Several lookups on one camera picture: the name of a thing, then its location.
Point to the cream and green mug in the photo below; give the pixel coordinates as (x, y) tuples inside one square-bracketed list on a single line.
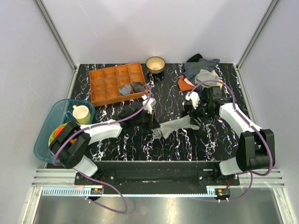
[(82, 114)]

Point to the navy striped garment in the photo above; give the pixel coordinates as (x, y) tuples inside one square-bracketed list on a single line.
[(192, 69)]

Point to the beige garment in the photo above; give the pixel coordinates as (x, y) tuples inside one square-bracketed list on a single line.
[(220, 83)]

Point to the beige ceramic bowl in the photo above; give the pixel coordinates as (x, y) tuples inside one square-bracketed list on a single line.
[(155, 64)]

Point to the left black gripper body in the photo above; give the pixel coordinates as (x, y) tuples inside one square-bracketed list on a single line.
[(145, 121)]

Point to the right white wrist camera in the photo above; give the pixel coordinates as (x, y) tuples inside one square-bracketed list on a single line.
[(193, 98)]

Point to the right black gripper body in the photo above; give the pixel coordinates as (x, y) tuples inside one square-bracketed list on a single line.
[(202, 112)]

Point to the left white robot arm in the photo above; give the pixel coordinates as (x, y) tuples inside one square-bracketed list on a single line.
[(70, 142)]

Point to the green dotted plate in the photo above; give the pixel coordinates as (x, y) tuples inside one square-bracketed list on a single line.
[(56, 132)]

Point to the orange garment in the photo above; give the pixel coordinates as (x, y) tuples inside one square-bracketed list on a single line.
[(184, 84)]

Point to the teal plastic bin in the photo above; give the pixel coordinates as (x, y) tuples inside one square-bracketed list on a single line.
[(60, 113)]

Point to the orange cup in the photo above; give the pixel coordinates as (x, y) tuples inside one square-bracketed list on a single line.
[(62, 135)]

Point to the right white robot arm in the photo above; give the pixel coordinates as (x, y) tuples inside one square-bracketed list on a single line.
[(256, 146)]

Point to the grey striped underwear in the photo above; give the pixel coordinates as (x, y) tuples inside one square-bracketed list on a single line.
[(166, 128)]

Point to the grey garment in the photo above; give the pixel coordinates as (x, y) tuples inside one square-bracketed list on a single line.
[(203, 76)]

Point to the rolled striped underwear in tray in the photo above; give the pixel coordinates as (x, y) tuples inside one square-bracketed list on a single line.
[(126, 90)]

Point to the rolled dark grey underwear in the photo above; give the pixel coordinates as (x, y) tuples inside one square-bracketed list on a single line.
[(137, 87)]

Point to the orange compartment tray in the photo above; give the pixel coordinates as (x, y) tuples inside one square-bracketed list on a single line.
[(105, 83)]

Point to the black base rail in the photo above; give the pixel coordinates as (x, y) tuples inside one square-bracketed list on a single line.
[(163, 177)]

